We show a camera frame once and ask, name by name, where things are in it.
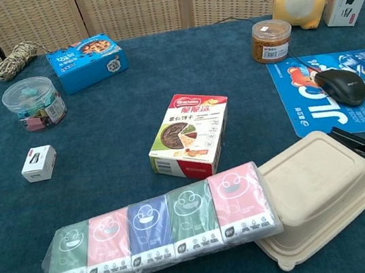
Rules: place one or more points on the red white snack box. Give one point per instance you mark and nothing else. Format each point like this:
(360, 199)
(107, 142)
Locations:
(186, 139)

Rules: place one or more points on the blue cookie box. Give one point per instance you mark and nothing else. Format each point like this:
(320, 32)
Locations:
(86, 68)

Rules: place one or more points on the blue cartoon mouse pad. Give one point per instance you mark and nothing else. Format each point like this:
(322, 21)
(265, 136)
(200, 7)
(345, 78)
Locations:
(302, 108)

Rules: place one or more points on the blue felt table cover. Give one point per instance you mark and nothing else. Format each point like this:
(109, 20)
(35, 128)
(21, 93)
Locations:
(108, 189)

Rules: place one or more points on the wrapped pocket tissue multipack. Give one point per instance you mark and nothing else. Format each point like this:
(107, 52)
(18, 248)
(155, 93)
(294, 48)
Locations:
(155, 230)

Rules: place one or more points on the clear jar with brown food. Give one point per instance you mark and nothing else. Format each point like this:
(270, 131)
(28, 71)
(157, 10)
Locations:
(270, 44)

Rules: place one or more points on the beige lidded lunch container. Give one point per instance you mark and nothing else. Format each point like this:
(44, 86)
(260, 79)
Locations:
(313, 185)

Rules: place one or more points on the small white cardboard box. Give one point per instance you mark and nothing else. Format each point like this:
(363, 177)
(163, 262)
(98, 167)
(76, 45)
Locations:
(38, 163)

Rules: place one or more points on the clear jar of binder clips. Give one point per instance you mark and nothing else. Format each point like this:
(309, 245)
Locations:
(35, 103)

